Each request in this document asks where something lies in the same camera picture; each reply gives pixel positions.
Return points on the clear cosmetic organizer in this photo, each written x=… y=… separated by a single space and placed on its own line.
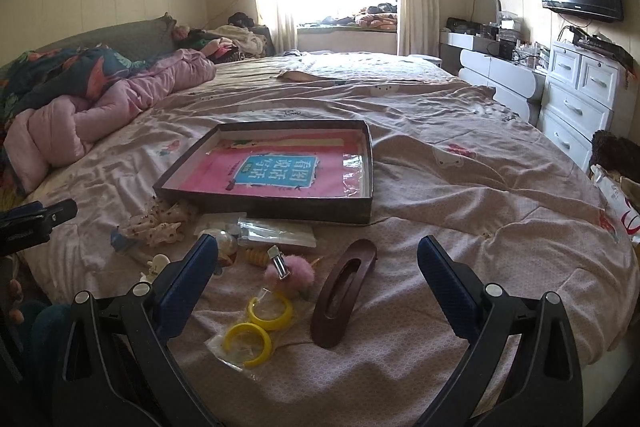
x=509 y=26

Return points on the grey headboard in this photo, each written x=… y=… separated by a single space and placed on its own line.
x=130 y=37

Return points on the dotted bow hair clip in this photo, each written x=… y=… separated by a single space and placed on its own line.
x=155 y=222

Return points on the pink quilt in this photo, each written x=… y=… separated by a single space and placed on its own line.
x=90 y=117

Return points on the small blue box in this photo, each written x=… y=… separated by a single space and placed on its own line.
x=120 y=242

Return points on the heart-shaped mirror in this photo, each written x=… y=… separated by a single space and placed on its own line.
x=486 y=12

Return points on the pile of clothes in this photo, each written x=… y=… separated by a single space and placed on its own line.
x=235 y=39

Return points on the black set-top box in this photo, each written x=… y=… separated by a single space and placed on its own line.
x=600 y=44

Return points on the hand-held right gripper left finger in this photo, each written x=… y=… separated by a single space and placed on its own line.
x=192 y=277

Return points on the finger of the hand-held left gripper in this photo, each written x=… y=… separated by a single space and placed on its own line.
x=55 y=212

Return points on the translucent white claw clip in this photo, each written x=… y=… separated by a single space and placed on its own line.
x=227 y=244

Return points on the white bag with red print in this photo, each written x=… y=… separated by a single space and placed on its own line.
x=615 y=202

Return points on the white dressing table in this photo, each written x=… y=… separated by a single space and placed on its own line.
x=500 y=79

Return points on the white drawer dresser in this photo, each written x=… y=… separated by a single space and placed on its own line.
x=575 y=107

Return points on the yellow hoop earring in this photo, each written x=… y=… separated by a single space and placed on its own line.
x=232 y=334
x=280 y=314

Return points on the beige patterned blanket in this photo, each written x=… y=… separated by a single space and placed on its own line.
x=380 y=67

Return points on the small clear plastic bag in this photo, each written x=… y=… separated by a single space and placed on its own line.
x=220 y=222

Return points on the bed with pink sheet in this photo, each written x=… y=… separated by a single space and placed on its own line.
x=450 y=217

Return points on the clothes on window seat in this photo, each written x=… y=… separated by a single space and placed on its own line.
x=375 y=17

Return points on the dark shallow cardboard box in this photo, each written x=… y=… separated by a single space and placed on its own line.
x=280 y=209

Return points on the black case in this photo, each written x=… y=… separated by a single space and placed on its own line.
x=462 y=26

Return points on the clear plastic hoop bag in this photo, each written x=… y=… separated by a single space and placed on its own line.
x=222 y=359

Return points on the pink pom-pom hair clip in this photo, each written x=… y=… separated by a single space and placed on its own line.
x=300 y=274

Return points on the brown fuzzy plush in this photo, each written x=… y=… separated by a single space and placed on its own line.
x=615 y=149

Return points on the clear bag with stud earrings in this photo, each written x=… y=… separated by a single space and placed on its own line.
x=280 y=234

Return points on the person's left hand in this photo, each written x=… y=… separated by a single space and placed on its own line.
x=16 y=302

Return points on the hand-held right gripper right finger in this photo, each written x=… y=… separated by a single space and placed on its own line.
x=447 y=282

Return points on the dark floral quilt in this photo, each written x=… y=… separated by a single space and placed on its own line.
x=60 y=72

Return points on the brown oval hair barrette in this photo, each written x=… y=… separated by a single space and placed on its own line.
x=325 y=327

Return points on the cream flower hair clip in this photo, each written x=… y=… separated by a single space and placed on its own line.
x=157 y=264

